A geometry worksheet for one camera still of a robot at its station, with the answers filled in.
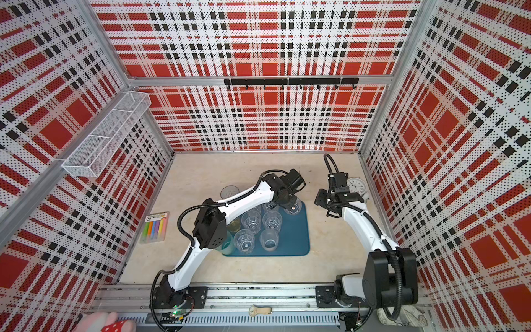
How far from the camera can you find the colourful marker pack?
898 mm

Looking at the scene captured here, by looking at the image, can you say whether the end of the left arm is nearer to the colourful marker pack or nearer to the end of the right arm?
the end of the right arm

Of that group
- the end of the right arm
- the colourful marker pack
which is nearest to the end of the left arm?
the end of the right arm
